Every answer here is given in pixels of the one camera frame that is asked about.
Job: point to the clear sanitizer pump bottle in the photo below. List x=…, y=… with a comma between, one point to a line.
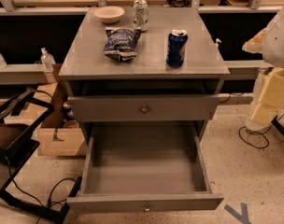
x=47, y=59

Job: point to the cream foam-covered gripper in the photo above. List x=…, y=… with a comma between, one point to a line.
x=278, y=44

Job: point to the grey drawer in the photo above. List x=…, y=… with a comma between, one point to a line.
x=144, y=167
x=143, y=107

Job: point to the beige ceramic bowl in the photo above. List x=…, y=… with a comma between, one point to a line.
x=109, y=14

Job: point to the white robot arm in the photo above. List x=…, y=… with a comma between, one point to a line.
x=269, y=41

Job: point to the blue crumpled chip bag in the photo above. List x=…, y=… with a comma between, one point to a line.
x=121, y=43

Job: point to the silver green soda can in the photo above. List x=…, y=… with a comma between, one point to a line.
x=141, y=15

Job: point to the cardboard box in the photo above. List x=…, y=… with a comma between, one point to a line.
x=58, y=134

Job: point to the black metal cart frame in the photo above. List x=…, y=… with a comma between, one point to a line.
x=16, y=148

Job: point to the small white pump bottle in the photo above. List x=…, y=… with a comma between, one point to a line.
x=218, y=43

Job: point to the grey wooden drawer cabinet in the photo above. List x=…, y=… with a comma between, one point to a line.
x=88, y=72

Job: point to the blue pepsi can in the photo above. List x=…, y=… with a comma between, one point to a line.
x=177, y=41

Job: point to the grey top drawer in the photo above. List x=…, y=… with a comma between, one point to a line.
x=143, y=107

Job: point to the blue tape floor marker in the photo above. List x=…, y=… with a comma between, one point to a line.
x=243, y=216

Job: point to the black stand leg right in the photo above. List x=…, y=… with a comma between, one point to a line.
x=279, y=127

